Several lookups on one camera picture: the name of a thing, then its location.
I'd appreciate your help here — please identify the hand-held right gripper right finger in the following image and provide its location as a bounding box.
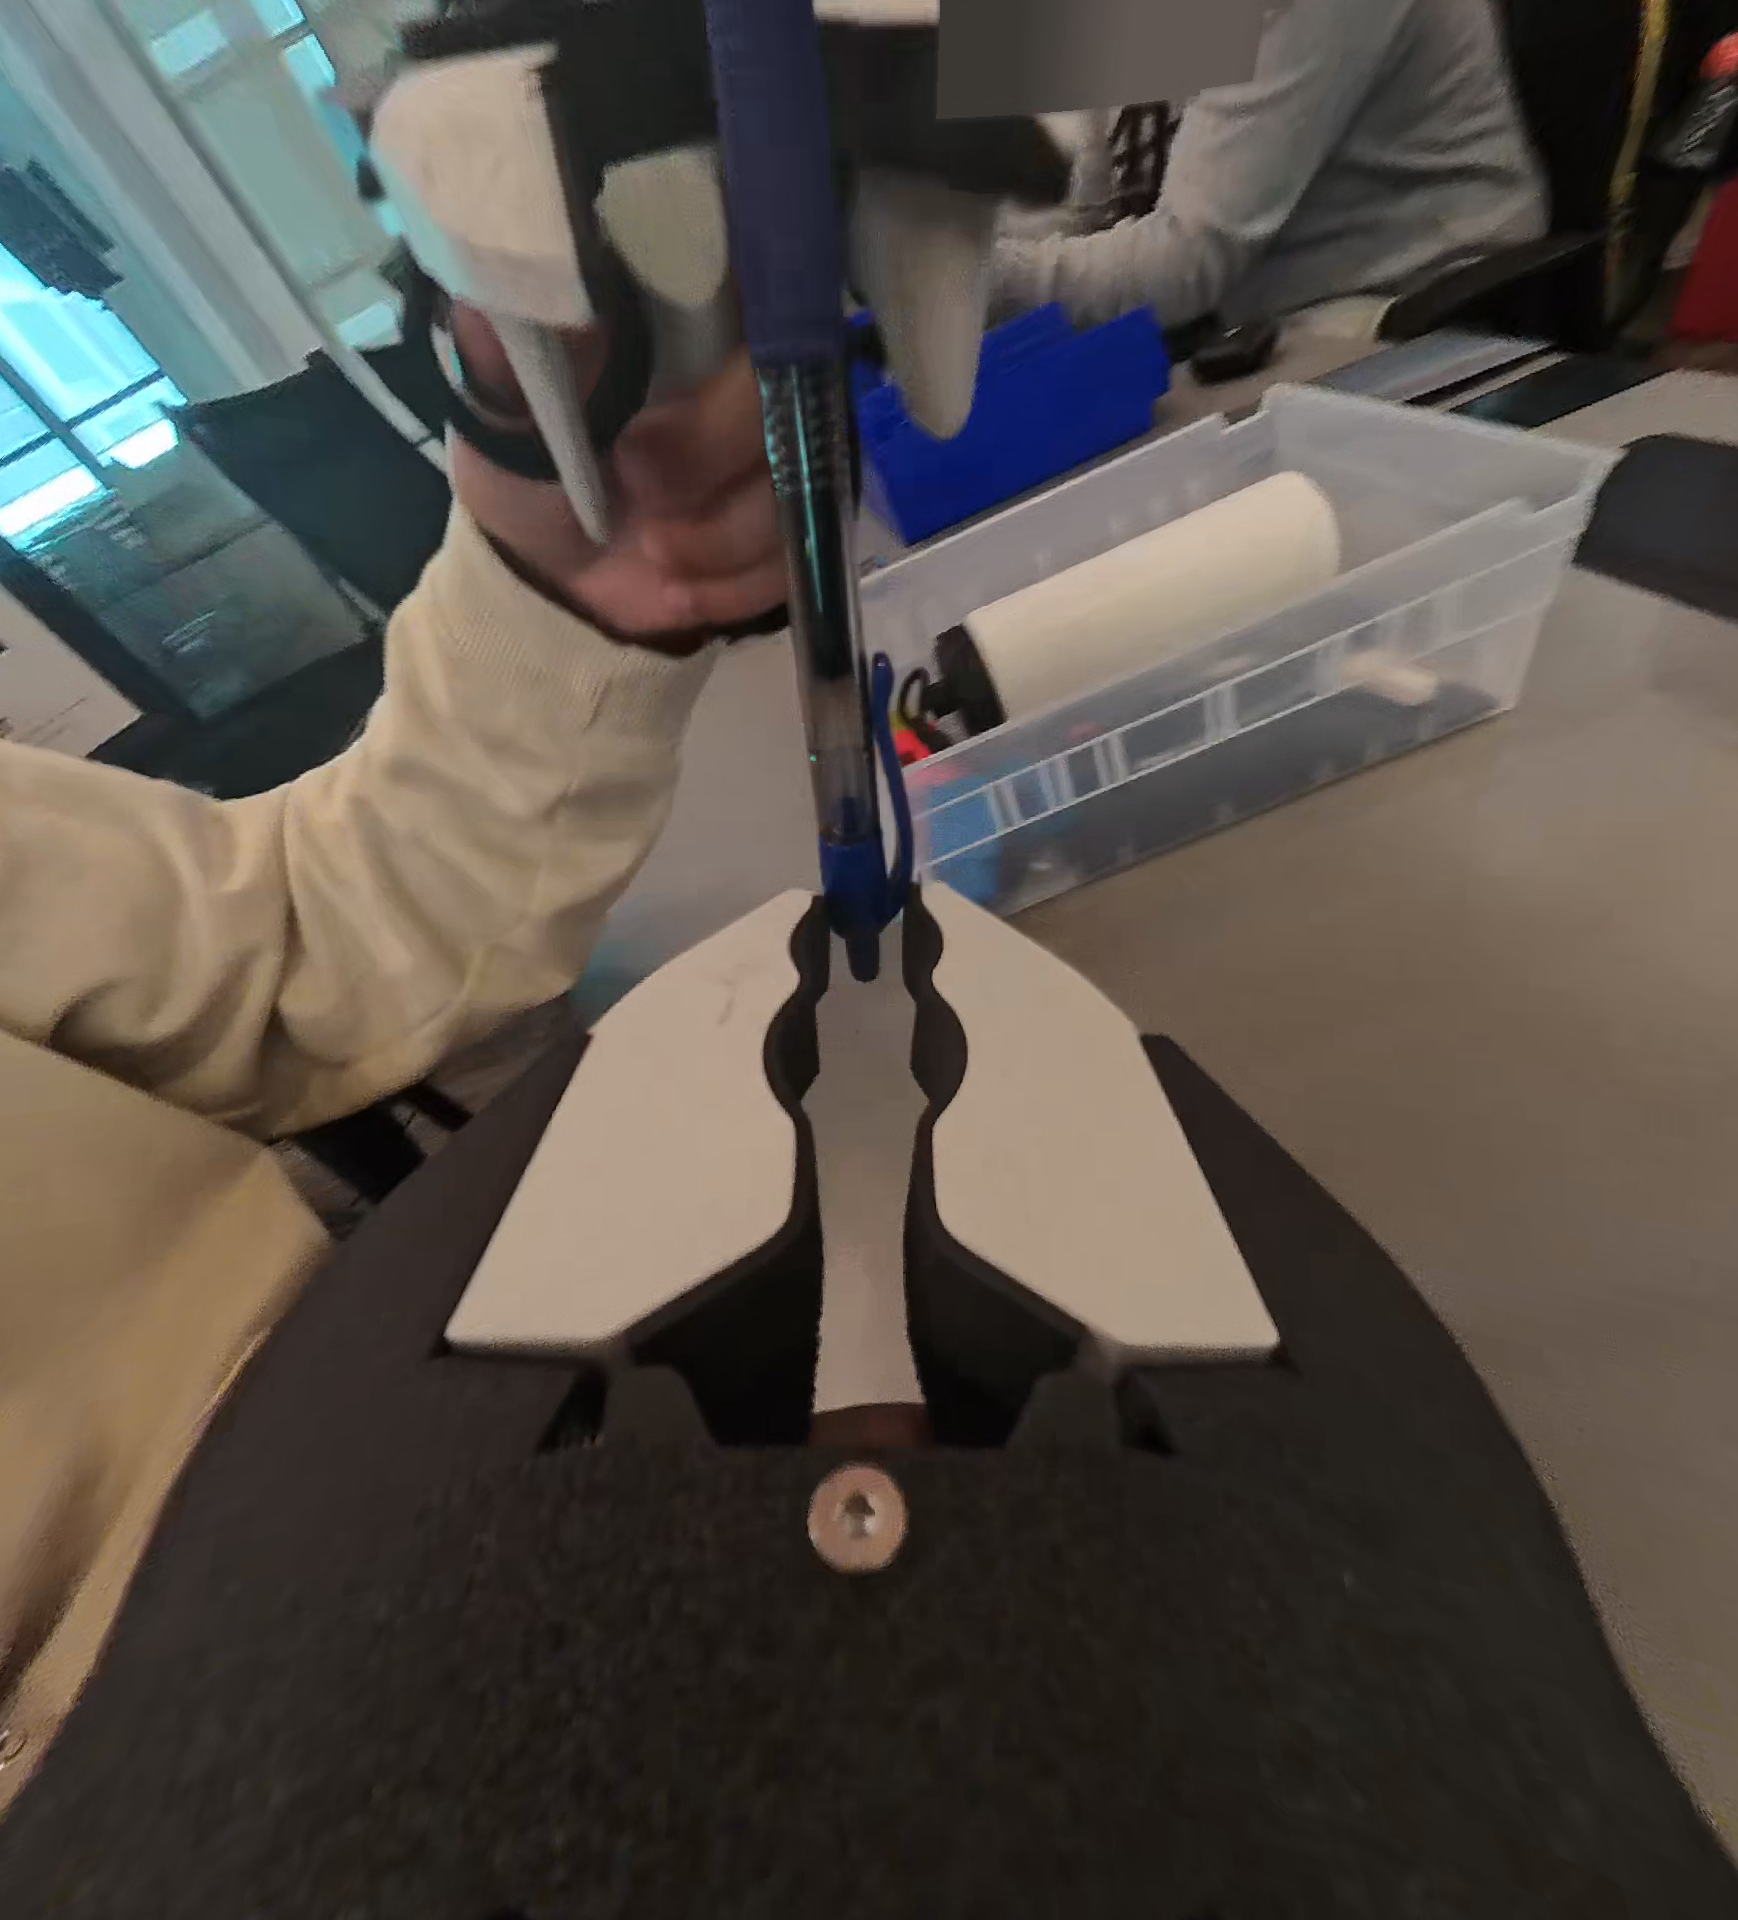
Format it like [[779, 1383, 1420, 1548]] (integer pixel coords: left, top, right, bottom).
[[905, 882, 1284, 1446]]

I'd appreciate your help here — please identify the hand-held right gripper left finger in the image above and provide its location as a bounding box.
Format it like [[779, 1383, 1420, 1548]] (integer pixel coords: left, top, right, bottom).
[[447, 888, 823, 1446]]

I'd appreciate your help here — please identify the grey desk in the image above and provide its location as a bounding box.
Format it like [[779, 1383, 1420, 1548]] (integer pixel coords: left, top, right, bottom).
[[569, 366, 1738, 1899]]

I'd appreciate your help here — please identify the blue pen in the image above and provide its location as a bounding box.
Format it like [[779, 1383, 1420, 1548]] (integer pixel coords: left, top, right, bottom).
[[704, 0, 913, 982]]

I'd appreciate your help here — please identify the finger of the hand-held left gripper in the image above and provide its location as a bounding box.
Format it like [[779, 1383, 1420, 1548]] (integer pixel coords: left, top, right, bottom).
[[598, 144, 745, 394], [854, 161, 994, 440]]

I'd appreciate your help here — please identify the blue plastic bin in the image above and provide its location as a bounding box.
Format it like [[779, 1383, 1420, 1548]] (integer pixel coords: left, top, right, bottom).
[[851, 303, 1173, 548]]

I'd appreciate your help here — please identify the black bottle red cap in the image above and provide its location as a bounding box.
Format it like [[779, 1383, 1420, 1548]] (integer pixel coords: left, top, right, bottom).
[[1680, 25, 1738, 174]]

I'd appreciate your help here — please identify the white roll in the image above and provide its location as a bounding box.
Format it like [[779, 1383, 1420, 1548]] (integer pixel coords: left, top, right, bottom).
[[958, 468, 1345, 740]]

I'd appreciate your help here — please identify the black yellow striped chair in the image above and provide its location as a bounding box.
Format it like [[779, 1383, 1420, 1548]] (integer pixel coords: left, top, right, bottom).
[[1500, 0, 1738, 337]]

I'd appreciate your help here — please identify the black rounded pad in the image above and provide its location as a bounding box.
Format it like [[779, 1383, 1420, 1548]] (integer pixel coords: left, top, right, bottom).
[[1572, 432, 1738, 656]]

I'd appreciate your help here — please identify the person's left forearm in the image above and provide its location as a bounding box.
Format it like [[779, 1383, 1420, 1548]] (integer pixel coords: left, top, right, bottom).
[[0, 502, 729, 1141]]

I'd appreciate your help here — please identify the person's left hand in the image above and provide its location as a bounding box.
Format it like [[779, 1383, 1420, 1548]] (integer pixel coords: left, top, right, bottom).
[[449, 292, 797, 650]]

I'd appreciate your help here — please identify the clear plastic bin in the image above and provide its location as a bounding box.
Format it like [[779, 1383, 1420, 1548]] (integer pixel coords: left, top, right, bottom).
[[859, 381, 1623, 921]]

